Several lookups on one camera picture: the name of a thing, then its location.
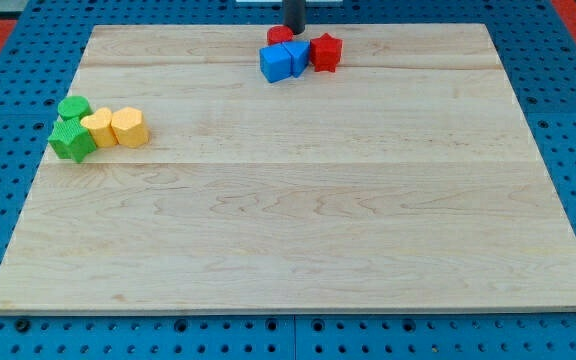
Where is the light wooden board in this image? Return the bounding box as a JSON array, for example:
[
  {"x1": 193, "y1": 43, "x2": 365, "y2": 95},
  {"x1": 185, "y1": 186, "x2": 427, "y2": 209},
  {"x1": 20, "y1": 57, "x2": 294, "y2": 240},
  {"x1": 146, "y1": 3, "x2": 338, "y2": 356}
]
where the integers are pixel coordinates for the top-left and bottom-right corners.
[{"x1": 0, "y1": 23, "x2": 576, "y2": 316}]

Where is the blue cube block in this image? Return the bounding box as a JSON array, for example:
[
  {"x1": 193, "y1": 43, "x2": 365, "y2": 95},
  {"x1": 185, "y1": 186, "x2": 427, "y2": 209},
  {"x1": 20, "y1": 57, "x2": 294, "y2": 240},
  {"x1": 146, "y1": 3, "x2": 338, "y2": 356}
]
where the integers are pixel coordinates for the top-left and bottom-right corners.
[{"x1": 259, "y1": 43, "x2": 292, "y2": 83}]

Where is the blue triangle block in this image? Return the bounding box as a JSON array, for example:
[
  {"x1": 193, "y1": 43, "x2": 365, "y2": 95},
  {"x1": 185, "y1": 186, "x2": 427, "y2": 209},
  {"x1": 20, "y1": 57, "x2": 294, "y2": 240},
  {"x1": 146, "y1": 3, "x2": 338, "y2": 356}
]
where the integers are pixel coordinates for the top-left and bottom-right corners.
[{"x1": 282, "y1": 41, "x2": 310, "y2": 77}]

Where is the red star block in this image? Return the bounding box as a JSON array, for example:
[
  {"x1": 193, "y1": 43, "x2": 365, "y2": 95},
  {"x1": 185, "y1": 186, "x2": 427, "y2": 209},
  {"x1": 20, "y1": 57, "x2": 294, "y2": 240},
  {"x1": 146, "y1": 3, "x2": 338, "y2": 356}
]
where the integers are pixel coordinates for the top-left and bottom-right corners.
[{"x1": 309, "y1": 33, "x2": 343, "y2": 72}]

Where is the red cylinder block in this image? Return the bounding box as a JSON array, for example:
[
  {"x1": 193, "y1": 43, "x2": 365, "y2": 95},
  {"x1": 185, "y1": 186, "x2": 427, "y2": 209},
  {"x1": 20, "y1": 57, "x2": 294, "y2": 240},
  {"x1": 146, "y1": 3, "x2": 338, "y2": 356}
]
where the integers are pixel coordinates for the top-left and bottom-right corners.
[{"x1": 266, "y1": 25, "x2": 294, "y2": 46}]

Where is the yellow hexagon block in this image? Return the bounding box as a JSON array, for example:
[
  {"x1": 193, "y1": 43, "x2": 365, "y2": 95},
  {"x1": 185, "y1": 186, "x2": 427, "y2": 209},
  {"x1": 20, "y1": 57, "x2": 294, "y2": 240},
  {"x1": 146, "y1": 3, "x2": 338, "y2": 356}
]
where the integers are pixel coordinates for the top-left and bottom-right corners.
[{"x1": 111, "y1": 107, "x2": 150, "y2": 148}]

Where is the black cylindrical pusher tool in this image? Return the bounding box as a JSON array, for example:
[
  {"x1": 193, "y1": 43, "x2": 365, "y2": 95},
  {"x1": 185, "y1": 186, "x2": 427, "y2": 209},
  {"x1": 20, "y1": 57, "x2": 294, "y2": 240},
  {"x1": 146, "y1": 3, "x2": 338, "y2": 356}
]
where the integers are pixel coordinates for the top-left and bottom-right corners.
[{"x1": 282, "y1": 0, "x2": 306, "y2": 35}]

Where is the yellow heart block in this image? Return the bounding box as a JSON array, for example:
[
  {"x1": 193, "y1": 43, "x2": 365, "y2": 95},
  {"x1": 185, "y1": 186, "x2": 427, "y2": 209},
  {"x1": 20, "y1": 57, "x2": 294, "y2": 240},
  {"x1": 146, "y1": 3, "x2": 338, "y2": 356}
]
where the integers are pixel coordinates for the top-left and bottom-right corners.
[{"x1": 80, "y1": 107, "x2": 118, "y2": 148}]

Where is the green star block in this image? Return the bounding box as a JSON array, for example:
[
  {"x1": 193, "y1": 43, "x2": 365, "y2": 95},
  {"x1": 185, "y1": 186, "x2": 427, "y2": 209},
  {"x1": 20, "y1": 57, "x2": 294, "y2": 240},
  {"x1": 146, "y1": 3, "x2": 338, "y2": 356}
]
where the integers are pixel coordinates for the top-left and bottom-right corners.
[{"x1": 48, "y1": 120, "x2": 97, "y2": 163}]

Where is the green cylinder block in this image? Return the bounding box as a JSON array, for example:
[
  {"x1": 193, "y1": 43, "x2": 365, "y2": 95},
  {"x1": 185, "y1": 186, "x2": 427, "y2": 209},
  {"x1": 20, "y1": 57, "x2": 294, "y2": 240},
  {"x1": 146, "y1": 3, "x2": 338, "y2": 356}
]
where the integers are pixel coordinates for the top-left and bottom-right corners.
[{"x1": 57, "y1": 95, "x2": 92, "y2": 121}]

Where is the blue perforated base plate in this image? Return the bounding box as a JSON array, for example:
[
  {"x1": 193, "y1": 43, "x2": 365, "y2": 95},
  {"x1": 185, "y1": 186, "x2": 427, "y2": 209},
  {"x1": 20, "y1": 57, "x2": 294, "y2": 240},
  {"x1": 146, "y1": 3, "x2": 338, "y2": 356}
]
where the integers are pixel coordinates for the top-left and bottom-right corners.
[{"x1": 0, "y1": 0, "x2": 576, "y2": 359}]

